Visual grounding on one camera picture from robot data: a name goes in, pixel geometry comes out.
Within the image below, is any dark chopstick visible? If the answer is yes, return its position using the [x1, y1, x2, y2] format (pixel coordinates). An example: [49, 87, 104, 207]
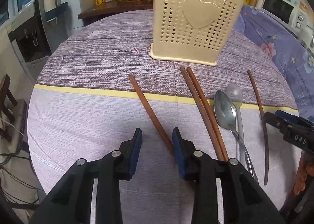
[247, 69, 270, 186]

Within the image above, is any shiny steel spoon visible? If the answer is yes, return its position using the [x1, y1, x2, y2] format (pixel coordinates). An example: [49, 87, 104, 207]
[214, 90, 259, 182]

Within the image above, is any matte grey spoon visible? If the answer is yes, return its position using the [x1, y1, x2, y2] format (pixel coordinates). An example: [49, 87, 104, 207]
[226, 83, 246, 166]

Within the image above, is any brown wooden chopstick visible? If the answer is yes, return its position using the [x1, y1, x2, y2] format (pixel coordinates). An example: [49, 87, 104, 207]
[180, 66, 225, 161]
[186, 67, 229, 161]
[128, 75, 175, 156]

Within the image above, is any right hand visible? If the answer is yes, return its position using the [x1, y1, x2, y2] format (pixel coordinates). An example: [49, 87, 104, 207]
[293, 152, 313, 195]

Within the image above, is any purple floral cloth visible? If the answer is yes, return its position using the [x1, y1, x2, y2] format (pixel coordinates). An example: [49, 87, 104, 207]
[234, 5, 313, 121]

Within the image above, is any white electric kettle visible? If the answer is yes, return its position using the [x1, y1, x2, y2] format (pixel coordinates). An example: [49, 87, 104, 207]
[298, 25, 313, 49]

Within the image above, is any white microwave oven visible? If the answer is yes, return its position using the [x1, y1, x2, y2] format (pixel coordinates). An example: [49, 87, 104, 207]
[261, 0, 308, 36]

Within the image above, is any purple striped tablecloth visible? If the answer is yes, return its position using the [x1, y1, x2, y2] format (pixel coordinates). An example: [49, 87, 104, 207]
[28, 10, 300, 223]

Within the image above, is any cream perforated utensil holder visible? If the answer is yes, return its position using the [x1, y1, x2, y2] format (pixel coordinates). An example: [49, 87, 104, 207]
[151, 0, 245, 66]

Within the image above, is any black white water dispenser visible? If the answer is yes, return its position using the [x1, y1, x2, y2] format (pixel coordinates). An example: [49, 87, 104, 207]
[11, 0, 69, 68]

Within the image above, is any dark wooden side table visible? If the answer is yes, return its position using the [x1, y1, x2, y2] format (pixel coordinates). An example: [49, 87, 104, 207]
[78, 1, 153, 19]

